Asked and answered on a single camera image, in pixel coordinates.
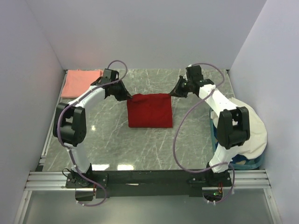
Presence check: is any red t shirt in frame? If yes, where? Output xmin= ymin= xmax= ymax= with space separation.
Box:
xmin=127 ymin=93 xmax=173 ymax=128

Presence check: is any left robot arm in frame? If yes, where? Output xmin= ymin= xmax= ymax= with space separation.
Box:
xmin=53 ymin=68 xmax=132 ymax=188

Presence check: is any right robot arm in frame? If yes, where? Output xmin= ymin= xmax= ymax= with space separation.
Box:
xmin=170 ymin=63 xmax=250 ymax=186

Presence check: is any folded pink t shirt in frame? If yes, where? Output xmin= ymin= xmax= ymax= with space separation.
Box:
xmin=61 ymin=70 xmax=103 ymax=98

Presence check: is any blue t shirt in basket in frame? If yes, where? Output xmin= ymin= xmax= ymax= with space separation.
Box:
xmin=214 ymin=132 xmax=249 ymax=165

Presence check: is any white crumpled t shirt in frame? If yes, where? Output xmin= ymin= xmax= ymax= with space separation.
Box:
xmin=209 ymin=98 xmax=268 ymax=161

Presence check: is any blue plastic basket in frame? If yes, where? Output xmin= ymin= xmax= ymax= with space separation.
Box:
xmin=209 ymin=108 xmax=264 ymax=170

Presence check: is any black base beam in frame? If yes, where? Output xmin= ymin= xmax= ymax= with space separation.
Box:
xmin=65 ymin=169 xmax=234 ymax=202

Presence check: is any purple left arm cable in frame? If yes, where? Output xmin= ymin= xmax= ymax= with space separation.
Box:
xmin=57 ymin=60 xmax=128 ymax=208

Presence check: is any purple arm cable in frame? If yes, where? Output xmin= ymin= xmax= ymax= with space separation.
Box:
xmin=57 ymin=60 xmax=128 ymax=208
xmin=172 ymin=62 xmax=235 ymax=205

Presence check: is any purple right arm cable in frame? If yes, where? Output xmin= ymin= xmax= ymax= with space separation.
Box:
xmin=172 ymin=62 xmax=235 ymax=205

